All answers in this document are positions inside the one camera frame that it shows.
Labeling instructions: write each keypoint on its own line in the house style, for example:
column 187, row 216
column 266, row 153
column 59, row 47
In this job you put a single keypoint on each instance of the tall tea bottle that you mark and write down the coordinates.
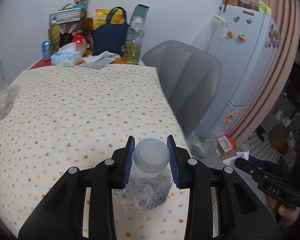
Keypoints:
column 134, row 40

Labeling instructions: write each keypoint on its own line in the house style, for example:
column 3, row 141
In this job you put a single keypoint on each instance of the folded paper on table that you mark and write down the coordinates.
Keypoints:
column 99, row 61

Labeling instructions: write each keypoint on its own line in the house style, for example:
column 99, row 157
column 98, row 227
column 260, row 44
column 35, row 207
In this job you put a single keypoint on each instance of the grey upholstered chair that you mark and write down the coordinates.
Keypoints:
column 189, row 79

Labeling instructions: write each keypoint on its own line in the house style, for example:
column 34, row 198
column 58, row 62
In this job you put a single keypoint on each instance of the blue tissue box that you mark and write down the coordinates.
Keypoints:
column 67, row 56

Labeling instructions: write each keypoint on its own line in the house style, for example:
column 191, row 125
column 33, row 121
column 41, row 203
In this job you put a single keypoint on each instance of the small tea bottle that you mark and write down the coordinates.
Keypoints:
column 54, row 36

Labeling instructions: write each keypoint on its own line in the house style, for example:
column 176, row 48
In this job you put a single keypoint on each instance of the blue drink can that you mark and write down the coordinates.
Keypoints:
column 47, row 50

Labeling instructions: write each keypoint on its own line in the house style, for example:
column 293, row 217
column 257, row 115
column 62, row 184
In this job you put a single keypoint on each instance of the green tall box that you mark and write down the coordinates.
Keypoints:
column 139, row 15

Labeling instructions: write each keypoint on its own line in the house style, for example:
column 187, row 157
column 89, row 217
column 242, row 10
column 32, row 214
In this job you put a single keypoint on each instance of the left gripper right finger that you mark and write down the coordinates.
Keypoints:
column 241, row 214

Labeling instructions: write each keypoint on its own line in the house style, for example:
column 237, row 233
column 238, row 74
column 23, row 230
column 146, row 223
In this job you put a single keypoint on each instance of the wire mesh basket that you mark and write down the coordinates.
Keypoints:
column 67, row 16

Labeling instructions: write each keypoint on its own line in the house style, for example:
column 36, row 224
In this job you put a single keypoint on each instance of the floral cream tablecloth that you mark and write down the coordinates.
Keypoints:
column 64, row 117

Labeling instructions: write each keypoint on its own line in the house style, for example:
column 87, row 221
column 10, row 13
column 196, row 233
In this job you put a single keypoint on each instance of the yellow snack bag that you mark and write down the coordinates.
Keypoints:
column 100, row 16

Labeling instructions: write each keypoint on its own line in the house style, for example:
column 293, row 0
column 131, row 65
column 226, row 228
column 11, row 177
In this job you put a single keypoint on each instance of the white refrigerator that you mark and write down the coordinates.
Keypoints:
column 245, row 42

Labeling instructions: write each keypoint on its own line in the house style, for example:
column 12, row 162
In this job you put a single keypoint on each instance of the crushed clear plastic bottle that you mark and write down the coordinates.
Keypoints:
column 150, row 178

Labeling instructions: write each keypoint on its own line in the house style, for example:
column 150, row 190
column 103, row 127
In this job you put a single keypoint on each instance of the pink curtain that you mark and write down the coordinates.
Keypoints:
column 286, row 14

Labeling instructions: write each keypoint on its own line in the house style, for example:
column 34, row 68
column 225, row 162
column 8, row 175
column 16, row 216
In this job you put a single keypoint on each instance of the clear plastic trash bag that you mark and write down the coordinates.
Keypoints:
column 202, row 144

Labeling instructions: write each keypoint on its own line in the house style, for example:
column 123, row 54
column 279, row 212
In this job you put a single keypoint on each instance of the right hand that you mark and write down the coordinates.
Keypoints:
column 289, row 214

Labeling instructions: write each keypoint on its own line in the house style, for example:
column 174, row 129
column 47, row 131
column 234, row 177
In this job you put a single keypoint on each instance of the orange white box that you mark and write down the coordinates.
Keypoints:
column 225, row 145

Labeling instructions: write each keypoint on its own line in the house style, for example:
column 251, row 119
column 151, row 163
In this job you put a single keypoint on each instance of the navy lunch bag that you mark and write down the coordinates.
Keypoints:
column 111, row 37

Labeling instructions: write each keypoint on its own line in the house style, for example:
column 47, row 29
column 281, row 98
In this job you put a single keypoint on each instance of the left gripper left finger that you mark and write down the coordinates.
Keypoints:
column 59, row 215

